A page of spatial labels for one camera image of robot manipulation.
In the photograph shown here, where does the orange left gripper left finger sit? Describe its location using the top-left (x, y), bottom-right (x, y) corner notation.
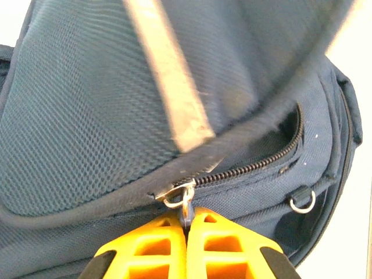
top-left (78, 215), bottom-right (187, 279)

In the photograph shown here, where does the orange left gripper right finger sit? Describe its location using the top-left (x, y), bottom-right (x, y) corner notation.
top-left (185, 206), bottom-right (303, 279)

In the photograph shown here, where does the navy blue backpack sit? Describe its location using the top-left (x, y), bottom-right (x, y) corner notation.
top-left (0, 0), bottom-right (364, 279)

